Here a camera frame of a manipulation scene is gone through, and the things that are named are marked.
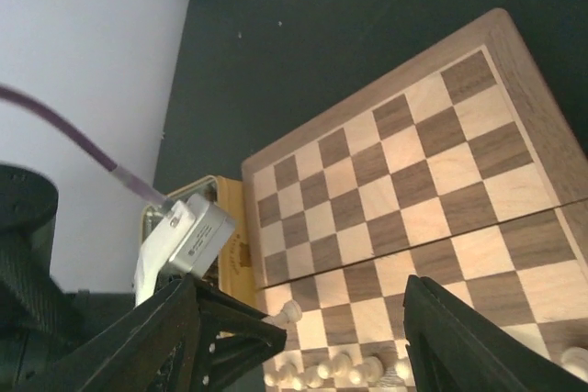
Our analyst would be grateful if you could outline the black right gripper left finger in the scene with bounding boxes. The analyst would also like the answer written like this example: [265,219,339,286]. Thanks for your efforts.
[39,277,196,391]

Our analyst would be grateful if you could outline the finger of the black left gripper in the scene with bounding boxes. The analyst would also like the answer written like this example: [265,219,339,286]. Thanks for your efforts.
[195,279,287,391]

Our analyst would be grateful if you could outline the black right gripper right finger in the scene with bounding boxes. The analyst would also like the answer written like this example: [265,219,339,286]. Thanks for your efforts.
[403,274,587,391]

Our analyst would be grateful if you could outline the light pawn placed later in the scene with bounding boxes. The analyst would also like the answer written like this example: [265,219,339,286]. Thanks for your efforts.
[394,358,413,381]

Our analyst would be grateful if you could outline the light piece with round base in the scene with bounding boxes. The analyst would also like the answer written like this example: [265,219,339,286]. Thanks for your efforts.
[291,367,324,391]

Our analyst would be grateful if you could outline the light pawn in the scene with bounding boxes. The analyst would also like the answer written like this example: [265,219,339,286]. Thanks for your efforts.
[348,356,384,386]
[264,363,298,387]
[317,353,353,379]

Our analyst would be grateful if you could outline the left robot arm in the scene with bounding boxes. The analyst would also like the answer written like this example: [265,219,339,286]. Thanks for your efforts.
[1,164,287,391]

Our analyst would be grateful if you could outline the wooden chess board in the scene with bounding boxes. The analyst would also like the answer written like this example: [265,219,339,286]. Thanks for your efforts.
[242,8,587,391]

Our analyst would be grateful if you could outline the gold tin tray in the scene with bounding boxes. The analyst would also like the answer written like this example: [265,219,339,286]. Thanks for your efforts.
[141,174,258,310]

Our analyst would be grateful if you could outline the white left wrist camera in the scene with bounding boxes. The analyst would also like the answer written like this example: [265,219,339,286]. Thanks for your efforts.
[134,194,236,306]

